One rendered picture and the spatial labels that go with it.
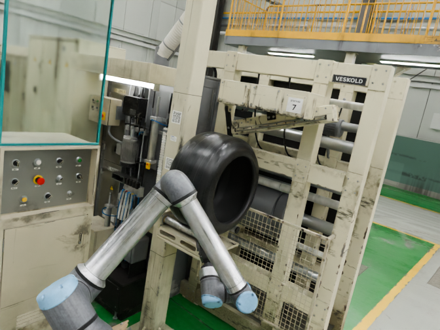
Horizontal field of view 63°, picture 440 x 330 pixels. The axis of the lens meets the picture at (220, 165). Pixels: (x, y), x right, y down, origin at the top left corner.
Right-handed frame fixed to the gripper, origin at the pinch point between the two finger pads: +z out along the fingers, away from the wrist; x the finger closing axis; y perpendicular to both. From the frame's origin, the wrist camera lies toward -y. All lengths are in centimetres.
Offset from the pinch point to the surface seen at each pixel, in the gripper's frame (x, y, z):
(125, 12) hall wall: -214, 356, 1027
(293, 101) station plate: 59, -24, 56
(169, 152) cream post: -17, 2, 59
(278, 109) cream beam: 51, -18, 58
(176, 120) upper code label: -8, -13, 70
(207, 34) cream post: 19, -47, 100
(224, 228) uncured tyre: 9.3, 21.2, 11.7
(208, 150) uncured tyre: 8.8, -19.5, 35.3
